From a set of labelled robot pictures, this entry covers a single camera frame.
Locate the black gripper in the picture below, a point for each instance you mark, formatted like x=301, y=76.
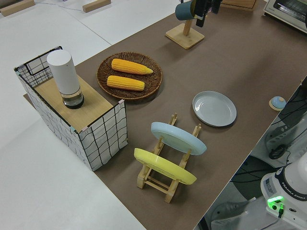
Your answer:
x=201, y=6

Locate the gray round plate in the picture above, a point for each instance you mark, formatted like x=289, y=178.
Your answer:
x=213, y=109

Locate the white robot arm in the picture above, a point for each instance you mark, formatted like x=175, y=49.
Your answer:
x=295, y=182

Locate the light blue plate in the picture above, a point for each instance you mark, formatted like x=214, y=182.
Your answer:
x=177, y=139

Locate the yellow plate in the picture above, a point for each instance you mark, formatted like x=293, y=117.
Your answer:
x=163, y=166

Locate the teal mug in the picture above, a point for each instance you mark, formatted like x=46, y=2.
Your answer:
x=183, y=10

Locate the wooden mug tree stand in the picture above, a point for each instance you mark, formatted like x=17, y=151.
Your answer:
x=184, y=38

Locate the brown table mat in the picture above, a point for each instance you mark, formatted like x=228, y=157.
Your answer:
x=216, y=62

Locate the round brown wicker basket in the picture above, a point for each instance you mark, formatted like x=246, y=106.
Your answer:
x=153, y=82

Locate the pointed yellow corn cob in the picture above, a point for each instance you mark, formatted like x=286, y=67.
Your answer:
x=129, y=66

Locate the cream toaster oven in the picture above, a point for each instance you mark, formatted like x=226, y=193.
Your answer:
x=287, y=13

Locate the blunt yellow corn cob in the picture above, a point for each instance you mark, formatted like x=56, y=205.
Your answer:
x=124, y=83

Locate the wooden block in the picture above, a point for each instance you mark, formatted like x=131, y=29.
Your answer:
x=16, y=7
x=96, y=6

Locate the small blue cup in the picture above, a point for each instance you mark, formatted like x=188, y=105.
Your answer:
x=277, y=102

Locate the wooden board shelf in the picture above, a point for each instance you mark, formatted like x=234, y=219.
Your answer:
x=96, y=105

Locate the white cylinder grinder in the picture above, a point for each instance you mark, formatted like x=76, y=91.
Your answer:
x=63, y=74

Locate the wooden dish rack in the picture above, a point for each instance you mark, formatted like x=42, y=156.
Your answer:
x=153, y=183

